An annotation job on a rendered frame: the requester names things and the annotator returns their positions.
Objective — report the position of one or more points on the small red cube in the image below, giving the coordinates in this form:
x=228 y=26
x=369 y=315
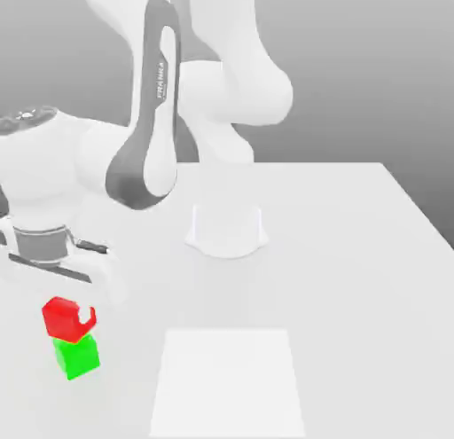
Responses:
x=62 y=320

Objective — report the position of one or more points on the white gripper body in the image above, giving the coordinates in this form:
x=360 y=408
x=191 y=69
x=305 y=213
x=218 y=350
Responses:
x=53 y=274

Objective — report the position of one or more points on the small green cube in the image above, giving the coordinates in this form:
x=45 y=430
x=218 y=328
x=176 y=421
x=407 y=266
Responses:
x=78 y=357

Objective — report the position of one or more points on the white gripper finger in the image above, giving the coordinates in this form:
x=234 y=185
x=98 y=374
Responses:
x=85 y=309

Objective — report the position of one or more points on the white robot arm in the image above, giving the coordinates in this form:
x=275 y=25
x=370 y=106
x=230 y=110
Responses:
x=220 y=91

